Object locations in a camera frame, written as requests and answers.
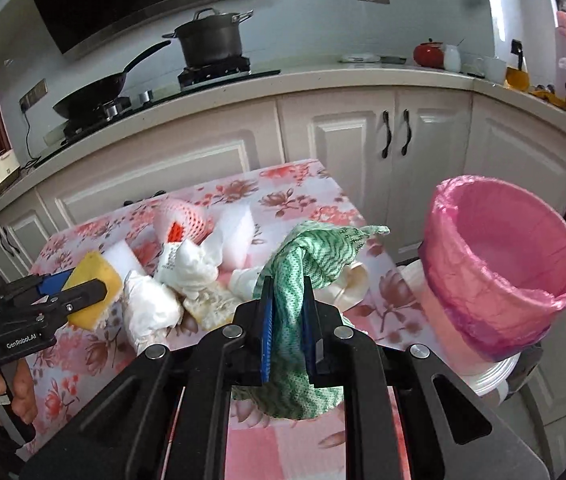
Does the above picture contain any crushed cream paper cup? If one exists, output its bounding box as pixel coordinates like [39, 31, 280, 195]
[313, 262, 370, 311]

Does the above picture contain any black gas stove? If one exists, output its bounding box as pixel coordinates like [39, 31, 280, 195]
[45, 55, 281, 143]

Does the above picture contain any yellow sponge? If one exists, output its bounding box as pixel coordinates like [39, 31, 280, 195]
[63, 251, 124, 331]

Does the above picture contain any floral pink tablecloth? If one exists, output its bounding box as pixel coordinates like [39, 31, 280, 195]
[28, 159, 444, 480]

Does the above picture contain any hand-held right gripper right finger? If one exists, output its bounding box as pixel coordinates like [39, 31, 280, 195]
[302, 279, 549, 480]

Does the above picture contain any oil bottle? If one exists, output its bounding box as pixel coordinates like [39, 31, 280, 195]
[506, 39, 530, 90]

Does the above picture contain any red teapot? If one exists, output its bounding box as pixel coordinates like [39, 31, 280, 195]
[413, 38, 445, 67]

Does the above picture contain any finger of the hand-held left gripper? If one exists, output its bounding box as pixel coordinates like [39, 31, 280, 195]
[0, 269, 78, 307]
[0, 280, 110, 333]

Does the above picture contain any grey cooking pot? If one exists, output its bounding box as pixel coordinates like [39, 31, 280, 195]
[163, 7, 254, 68]

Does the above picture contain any pink-lined bin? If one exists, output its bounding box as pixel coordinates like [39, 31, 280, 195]
[419, 175, 566, 366]

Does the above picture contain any pink foam fruit net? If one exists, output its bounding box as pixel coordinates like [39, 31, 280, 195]
[153, 199, 216, 246]

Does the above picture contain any white jar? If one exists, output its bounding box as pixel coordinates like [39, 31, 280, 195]
[442, 42, 463, 73]

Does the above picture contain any black frying pan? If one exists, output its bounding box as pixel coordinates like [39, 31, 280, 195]
[53, 40, 171, 118]

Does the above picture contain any white tissue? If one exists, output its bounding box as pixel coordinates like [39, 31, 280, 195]
[228, 267, 269, 298]

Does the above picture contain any white paper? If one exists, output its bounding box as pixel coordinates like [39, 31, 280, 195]
[155, 227, 226, 301]
[123, 270, 184, 353]

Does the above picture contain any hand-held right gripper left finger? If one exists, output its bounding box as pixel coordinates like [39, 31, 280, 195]
[23, 279, 277, 480]

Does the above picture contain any cream printed paper bag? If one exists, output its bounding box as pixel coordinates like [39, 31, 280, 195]
[183, 282, 244, 331]

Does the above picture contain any green patterned cloth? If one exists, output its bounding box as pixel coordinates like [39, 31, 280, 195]
[230, 222, 391, 421]

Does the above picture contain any steel wall socket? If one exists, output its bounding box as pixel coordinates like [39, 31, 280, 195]
[19, 85, 48, 111]

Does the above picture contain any white cup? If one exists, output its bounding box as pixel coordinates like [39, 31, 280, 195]
[478, 56, 507, 83]

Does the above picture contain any black power cable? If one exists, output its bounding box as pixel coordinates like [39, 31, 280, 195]
[22, 107, 41, 168]

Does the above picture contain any yellow rag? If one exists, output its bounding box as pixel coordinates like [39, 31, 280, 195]
[528, 87, 566, 108]

